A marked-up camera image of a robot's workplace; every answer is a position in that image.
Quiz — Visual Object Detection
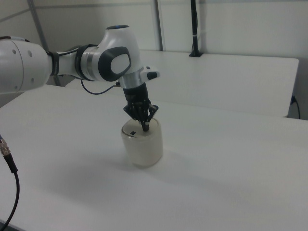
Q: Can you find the cream trash bin body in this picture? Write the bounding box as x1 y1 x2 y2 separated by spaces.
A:
120 119 164 169

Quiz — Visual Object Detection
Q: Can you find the black cable with silver connector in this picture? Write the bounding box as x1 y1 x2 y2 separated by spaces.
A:
0 132 21 229

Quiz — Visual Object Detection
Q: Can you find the white background table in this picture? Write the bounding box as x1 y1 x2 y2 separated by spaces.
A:
64 49 300 118

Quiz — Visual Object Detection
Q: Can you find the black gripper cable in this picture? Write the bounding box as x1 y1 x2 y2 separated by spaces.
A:
80 78 120 95

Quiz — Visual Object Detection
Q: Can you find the upright aluminium frame post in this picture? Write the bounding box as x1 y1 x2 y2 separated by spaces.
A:
154 0 167 51

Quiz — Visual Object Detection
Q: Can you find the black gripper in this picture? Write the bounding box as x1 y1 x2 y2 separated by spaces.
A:
122 83 160 132

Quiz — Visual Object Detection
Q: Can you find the cream trash bin lid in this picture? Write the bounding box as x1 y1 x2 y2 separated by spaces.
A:
121 119 160 140

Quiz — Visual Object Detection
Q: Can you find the black cable with blue plug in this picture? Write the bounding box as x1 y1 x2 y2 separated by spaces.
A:
290 95 302 120

